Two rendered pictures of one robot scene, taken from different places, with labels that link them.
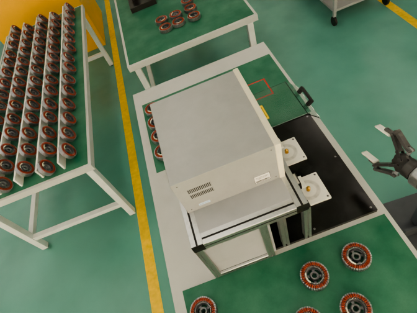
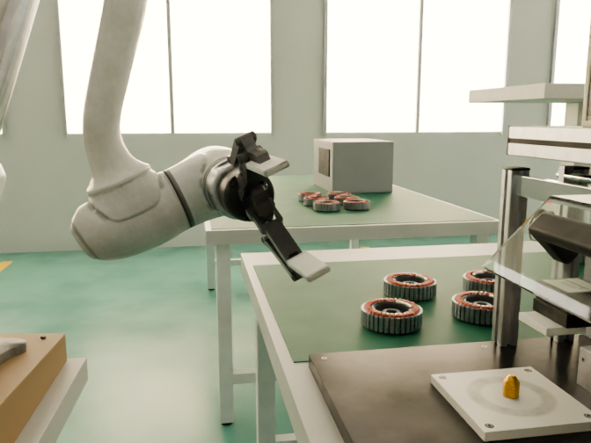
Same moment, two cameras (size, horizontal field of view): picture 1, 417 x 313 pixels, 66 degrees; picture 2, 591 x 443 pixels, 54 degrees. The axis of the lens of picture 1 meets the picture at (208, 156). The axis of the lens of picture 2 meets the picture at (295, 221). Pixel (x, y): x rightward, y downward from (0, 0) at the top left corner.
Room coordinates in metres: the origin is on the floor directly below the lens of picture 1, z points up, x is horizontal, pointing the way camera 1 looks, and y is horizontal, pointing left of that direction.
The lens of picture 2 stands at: (1.28, -0.78, 1.13)
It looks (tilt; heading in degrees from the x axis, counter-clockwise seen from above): 10 degrees down; 167
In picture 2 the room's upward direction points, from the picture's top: straight up
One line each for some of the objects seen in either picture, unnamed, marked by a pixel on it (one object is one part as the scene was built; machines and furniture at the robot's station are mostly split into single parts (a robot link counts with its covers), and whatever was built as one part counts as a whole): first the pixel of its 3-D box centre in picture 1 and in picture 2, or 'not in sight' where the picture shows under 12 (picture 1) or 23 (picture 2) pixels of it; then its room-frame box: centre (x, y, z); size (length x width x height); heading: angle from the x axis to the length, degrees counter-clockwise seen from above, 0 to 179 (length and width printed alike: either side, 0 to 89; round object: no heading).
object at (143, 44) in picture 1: (181, 26); not in sight; (3.19, -0.30, 0.38); 1.85 x 1.10 x 0.75; 177
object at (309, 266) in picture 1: (314, 276); (481, 308); (0.34, -0.19, 0.77); 0.11 x 0.11 x 0.04
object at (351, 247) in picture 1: (356, 256); (391, 315); (0.34, -0.38, 0.77); 0.11 x 0.11 x 0.04
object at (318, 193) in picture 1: (308, 190); (510, 399); (0.69, -0.36, 0.78); 0.15 x 0.15 x 0.01; 87
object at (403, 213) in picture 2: not in sight; (309, 263); (-1.55, -0.04, 0.38); 1.85 x 1.10 x 0.75; 177
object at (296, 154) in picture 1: (286, 153); not in sight; (0.93, -0.38, 0.78); 0.15 x 0.15 x 0.01; 87
